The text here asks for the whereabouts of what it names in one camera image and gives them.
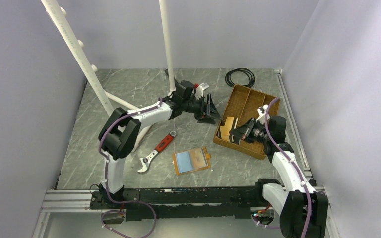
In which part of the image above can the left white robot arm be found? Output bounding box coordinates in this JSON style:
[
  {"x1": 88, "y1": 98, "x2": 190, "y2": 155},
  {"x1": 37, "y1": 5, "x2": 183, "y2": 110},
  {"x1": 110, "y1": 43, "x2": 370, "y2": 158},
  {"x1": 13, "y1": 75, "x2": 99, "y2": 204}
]
[{"x1": 98, "y1": 80, "x2": 221, "y2": 208}]

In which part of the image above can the red handled adjustable wrench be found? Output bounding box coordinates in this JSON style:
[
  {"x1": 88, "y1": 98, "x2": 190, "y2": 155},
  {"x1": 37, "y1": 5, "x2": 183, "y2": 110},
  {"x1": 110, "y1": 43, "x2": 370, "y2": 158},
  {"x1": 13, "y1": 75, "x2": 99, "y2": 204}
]
[{"x1": 137, "y1": 130, "x2": 177, "y2": 173}]

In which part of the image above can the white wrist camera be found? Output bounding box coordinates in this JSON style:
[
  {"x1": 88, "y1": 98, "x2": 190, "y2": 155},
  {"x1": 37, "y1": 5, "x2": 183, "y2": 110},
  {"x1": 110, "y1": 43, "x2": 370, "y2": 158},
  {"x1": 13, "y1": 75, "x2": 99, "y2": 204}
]
[
  {"x1": 194, "y1": 83, "x2": 209, "y2": 99},
  {"x1": 256, "y1": 105, "x2": 268, "y2": 121}
]

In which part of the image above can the brown woven divided tray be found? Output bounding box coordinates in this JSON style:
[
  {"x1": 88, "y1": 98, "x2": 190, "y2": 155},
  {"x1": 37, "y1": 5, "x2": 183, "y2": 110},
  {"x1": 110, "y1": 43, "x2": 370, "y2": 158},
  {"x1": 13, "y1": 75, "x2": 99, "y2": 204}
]
[{"x1": 213, "y1": 85, "x2": 275, "y2": 160}]

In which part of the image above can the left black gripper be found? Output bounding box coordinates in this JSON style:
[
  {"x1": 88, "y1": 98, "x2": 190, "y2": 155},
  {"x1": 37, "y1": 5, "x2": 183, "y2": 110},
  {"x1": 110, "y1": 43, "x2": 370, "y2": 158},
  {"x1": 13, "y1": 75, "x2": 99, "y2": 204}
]
[{"x1": 183, "y1": 94, "x2": 223, "y2": 125}]

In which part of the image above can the coiled black cable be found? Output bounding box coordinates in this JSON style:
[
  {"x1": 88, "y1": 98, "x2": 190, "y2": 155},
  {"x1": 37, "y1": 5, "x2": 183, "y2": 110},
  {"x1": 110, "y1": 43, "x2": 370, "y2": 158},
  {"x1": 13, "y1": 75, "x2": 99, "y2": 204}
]
[{"x1": 225, "y1": 68, "x2": 256, "y2": 88}]

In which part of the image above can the white PVC pipe frame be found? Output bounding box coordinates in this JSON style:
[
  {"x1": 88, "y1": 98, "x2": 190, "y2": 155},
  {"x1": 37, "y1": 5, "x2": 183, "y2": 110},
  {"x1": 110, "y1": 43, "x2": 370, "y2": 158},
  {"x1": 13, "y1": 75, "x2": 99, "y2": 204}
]
[{"x1": 41, "y1": 0, "x2": 177, "y2": 152}]

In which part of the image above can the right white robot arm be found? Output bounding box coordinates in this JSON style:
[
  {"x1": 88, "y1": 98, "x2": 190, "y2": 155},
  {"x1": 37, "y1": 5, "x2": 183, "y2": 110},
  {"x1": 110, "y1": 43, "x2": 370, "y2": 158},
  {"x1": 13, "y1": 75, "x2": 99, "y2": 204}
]
[{"x1": 230, "y1": 116, "x2": 328, "y2": 238}]

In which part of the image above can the black rubber hose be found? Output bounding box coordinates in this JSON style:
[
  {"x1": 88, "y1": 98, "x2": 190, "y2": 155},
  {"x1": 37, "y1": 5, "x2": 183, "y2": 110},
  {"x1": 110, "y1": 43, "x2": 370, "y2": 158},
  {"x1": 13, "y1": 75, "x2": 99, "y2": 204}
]
[{"x1": 164, "y1": 69, "x2": 178, "y2": 86}]

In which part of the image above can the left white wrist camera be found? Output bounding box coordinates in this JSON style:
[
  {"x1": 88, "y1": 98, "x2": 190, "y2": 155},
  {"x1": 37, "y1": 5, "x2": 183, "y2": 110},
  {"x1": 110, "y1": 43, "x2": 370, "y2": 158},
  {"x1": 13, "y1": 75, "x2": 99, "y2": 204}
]
[{"x1": 194, "y1": 83, "x2": 209, "y2": 99}]

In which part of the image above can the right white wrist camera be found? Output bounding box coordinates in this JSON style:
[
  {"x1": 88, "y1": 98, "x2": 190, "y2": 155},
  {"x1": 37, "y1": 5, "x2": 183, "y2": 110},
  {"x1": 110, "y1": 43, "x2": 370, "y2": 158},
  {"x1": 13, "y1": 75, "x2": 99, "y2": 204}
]
[{"x1": 256, "y1": 105, "x2": 268, "y2": 121}]

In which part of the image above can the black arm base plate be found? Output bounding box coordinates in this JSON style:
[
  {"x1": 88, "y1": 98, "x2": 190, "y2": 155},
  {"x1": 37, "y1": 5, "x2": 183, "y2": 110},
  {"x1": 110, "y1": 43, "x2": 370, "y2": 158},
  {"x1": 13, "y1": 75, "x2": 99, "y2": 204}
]
[{"x1": 89, "y1": 184, "x2": 269, "y2": 221}]

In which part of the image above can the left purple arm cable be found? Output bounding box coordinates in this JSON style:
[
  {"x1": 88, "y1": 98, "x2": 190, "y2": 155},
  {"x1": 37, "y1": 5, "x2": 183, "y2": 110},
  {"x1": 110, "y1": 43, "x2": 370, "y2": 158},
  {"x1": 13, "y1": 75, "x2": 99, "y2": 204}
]
[{"x1": 98, "y1": 97, "x2": 158, "y2": 238}]

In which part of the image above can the aluminium extrusion rail frame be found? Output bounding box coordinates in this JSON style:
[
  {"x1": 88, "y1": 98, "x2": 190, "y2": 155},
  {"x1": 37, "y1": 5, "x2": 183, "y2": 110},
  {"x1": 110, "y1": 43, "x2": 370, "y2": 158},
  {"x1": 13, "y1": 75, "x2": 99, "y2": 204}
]
[{"x1": 32, "y1": 69, "x2": 341, "y2": 238}]

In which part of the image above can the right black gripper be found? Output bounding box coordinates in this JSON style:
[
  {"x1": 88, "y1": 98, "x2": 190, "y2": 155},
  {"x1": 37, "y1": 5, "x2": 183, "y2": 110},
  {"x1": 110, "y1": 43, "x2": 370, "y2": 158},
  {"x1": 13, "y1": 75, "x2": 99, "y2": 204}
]
[{"x1": 230, "y1": 117, "x2": 271, "y2": 144}]

